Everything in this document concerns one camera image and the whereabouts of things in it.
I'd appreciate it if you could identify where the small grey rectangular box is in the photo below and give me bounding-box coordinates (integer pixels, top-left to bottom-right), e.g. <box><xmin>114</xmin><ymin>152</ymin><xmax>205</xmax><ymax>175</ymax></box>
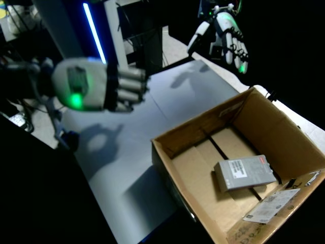
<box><xmin>211</xmin><ymin>155</ymin><xmax>278</xmax><ymax>193</ymax></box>

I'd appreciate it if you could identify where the brown cardboard box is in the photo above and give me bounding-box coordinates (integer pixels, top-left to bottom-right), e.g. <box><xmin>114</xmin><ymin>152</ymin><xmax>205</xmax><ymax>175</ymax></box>
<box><xmin>151</xmin><ymin>86</ymin><xmax>325</xmax><ymax>244</ymax></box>

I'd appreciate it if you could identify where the black metal rack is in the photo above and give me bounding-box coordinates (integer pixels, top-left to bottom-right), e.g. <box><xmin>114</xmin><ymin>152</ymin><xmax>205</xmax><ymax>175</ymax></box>
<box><xmin>116</xmin><ymin>0</ymin><xmax>165</xmax><ymax>76</ymax></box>

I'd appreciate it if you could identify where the black clip stand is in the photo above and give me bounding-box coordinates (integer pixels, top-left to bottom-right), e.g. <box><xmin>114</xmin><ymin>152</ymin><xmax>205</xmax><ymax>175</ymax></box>
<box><xmin>264</xmin><ymin>89</ymin><xmax>279</xmax><ymax>103</ymax></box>

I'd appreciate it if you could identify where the white cabinet column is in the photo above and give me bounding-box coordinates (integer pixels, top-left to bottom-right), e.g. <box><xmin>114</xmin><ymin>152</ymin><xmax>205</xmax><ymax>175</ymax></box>
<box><xmin>103</xmin><ymin>0</ymin><xmax>132</xmax><ymax>71</ymax></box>

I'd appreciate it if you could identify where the blue light strip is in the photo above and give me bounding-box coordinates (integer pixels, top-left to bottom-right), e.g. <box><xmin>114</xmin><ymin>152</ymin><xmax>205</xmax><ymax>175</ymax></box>
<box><xmin>82</xmin><ymin>2</ymin><xmax>108</xmax><ymax>65</ymax></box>

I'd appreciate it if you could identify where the white shipping label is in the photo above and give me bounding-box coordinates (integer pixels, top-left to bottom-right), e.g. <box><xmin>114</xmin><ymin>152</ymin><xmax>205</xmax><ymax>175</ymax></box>
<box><xmin>243</xmin><ymin>188</ymin><xmax>302</xmax><ymax>225</ymax></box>

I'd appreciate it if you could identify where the white bundle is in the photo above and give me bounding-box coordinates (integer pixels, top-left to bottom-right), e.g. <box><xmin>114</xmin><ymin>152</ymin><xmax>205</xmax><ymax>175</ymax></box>
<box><xmin>4</xmin><ymin>3</ymin><xmax>43</xmax><ymax>37</ymax></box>

